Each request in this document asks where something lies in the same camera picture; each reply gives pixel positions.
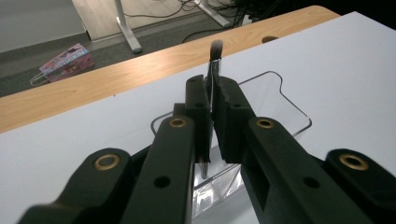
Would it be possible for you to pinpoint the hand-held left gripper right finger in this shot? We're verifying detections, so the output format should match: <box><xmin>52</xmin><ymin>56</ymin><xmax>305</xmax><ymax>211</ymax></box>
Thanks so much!
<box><xmin>211</xmin><ymin>76</ymin><xmax>257</xmax><ymax>165</ymax></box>

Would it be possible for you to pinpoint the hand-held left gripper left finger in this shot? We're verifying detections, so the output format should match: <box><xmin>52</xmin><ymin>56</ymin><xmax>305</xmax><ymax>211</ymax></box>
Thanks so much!
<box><xmin>173</xmin><ymin>74</ymin><xmax>213</xmax><ymax>165</ymax></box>

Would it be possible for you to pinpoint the clear acrylic organizer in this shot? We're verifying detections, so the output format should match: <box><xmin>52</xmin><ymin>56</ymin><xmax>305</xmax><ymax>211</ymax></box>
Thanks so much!
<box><xmin>150</xmin><ymin>70</ymin><xmax>313</xmax><ymax>219</ymax></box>

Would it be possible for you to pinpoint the wooden table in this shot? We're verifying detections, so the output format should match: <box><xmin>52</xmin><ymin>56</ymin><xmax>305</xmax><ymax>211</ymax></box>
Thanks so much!
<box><xmin>0</xmin><ymin>5</ymin><xmax>341</xmax><ymax>134</ymax></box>

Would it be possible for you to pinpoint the pink paper bag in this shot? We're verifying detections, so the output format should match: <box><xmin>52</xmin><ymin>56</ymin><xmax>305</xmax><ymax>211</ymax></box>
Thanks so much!
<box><xmin>29</xmin><ymin>42</ymin><xmax>95</xmax><ymax>87</ymax></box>

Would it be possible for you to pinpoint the black floor cable loop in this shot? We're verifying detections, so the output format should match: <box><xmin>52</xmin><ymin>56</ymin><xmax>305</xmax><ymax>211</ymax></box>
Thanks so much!
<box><xmin>181</xmin><ymin>27</ymin><xmax>226</xmax><ymax>44</ymax></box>

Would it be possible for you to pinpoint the black cable under desk frame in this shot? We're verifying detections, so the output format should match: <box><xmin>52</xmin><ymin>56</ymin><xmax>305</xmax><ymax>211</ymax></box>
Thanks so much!
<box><xmin>122</xmin><ymin>0</ymin><xmax>200</xmax><ymax>19</ymax></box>

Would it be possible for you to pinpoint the white desk frame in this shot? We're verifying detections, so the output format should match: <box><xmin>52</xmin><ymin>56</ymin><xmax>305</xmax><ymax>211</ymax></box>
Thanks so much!
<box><xmin>113</xmin><ymin>0</ymin><xmax>232</xmax><ymax>55</ymax></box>

